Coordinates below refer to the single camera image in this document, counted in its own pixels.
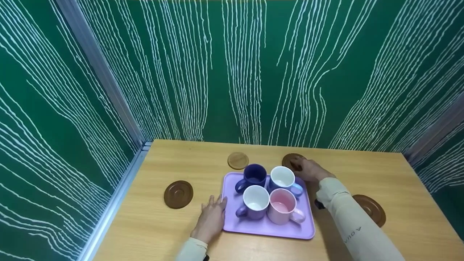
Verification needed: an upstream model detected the person's right hand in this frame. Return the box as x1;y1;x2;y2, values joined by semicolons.
290;158;336;183

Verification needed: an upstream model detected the person's left hand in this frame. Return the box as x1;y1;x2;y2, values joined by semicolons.
191;195;228;244

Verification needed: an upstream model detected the dark brown round coaster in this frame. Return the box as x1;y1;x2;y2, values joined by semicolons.
352;194;386;228
163;180;194;209
282;153;308;172

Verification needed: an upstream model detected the person's left forearm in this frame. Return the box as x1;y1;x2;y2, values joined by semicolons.
175;237;209;261

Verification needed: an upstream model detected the person's right forearm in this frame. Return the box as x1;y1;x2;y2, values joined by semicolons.
316;177;406;261

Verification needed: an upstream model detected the lilac mug white inside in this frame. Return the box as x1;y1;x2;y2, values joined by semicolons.
236;185;270;220

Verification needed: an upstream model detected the dark purple mug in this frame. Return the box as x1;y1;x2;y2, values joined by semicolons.
235;164;268;194

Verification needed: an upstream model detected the pink mug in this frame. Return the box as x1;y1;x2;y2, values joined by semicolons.
268;188;306;225

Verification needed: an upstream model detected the light wooden round coaster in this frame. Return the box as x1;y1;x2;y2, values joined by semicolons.
228;152;249;170

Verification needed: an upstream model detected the lilac plastic tray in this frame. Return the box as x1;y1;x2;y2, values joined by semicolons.
222;172;316;240

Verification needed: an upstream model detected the white mug blue handle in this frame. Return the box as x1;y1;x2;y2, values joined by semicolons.
268;166;304;198

